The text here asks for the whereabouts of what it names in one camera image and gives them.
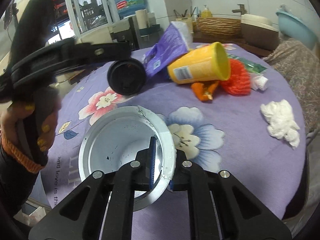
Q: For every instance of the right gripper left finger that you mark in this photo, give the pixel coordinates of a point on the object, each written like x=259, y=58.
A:
x=101, y=207

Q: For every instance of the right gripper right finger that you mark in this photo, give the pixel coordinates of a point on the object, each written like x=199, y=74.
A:
x=220, y=207

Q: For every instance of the orange foam fruit net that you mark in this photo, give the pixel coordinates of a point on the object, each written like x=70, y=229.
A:
x=239, y=82

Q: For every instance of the yellow plastic cup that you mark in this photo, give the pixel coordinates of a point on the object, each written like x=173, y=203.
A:
x=208, y=63

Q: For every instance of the purple snack bag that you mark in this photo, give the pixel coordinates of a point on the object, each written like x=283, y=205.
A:
x=174, y=43

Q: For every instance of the left hand orange glove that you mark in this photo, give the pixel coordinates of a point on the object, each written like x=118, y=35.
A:
x=9, y=139

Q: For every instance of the purple floral tablecloth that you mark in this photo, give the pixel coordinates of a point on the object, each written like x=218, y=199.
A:
x=229, y=133

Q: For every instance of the crumpled white tissue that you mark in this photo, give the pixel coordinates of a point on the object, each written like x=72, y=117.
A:
x=281, y=122

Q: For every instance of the water dispenser machine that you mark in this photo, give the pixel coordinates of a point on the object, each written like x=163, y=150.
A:
x=140, y=30

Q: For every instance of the floral patterned cloth cover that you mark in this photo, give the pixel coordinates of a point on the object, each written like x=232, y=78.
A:
x=300, y=68

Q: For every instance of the chopstick holder box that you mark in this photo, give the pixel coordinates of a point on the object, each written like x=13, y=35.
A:
x=187, y=18

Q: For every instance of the woven wicker basket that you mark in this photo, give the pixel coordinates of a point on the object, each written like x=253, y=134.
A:
x=220, y=27

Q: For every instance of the brown cream rice cooker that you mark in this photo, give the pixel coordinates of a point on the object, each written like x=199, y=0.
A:
x=259, y=31

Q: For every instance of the yellow soap dispenser bottle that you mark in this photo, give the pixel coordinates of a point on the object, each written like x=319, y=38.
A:
x=206, y=13

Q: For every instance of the light blue plastic basin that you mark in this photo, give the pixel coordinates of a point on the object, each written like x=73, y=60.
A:
x=292, y=26

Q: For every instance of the brass faucet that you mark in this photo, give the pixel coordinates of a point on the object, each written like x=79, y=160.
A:
x=242, y=10

